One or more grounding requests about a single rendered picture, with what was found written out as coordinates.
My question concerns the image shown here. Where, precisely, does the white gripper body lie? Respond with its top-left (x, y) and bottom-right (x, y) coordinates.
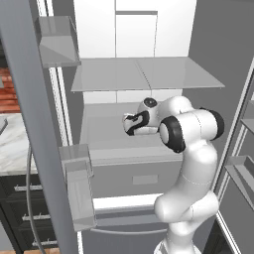
top-left (122, 113), bottom-right (134, 136)

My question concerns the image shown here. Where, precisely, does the grey fridge crisper drawer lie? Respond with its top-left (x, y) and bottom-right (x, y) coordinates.
top-left (78, 101), bottom-right (187, 200)

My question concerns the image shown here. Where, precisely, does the glass fridge shelf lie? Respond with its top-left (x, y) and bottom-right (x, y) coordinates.
top-left (70, 56), bottom-right (226, 93)

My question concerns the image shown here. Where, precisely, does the tall clear door bin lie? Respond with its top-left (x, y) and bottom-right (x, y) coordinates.
top-left (58, 143), bottom-right (98, 233)

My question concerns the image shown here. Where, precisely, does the grey freezer drawer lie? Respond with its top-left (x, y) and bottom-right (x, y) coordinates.
top-left (76, 193), bottom-right (174, 254)

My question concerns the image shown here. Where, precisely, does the grey left fridge door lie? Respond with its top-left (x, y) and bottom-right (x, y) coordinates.
top-left (0, 0), bottom-right (80, 254)

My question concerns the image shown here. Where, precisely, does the grey fridge door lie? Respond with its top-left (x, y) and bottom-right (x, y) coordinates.
top-left (0, 0), bottom-right (80, 254)
top-left (209, 56), bottom-right (254, 254)

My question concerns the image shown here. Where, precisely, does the small clear door bin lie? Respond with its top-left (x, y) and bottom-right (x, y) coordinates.
top-left (34, 15), bottom-right (82, 69)

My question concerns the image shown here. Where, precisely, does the clear right door bin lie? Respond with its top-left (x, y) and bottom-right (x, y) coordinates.
top-left (239, 98), bottom-right (254, 135)
top-left (223, 154), bottom-right (254, 201)

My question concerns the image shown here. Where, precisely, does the grey fridge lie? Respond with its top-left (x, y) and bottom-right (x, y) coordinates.
top-left (35, 0), bottom-right (254, 254)

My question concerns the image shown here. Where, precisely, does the black cabinet drawer front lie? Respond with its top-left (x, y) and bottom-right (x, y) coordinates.
top-left (11, 227), bottom-right (60, 253)
top-left (0, 174), bottom-right (46, 206)
top-left (0, 201), bottom-right (54, 234)

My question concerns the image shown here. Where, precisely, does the grey right fridge door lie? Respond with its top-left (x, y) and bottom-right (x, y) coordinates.
top-left (209, 56), bottom-right (254, 254)

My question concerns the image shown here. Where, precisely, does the grey freezer drawer handle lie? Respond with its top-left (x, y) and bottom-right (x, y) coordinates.
top-left (88, 225), bottom-right (169, 236)

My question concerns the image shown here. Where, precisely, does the curved grey fridge door handle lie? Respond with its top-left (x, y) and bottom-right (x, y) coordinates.
top-left (25, 144), bottom-right (47, 254)

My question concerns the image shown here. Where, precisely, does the silver drawer handle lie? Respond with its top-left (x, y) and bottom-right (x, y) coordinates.
top-left (14, 184), bottom-right (44, 192)

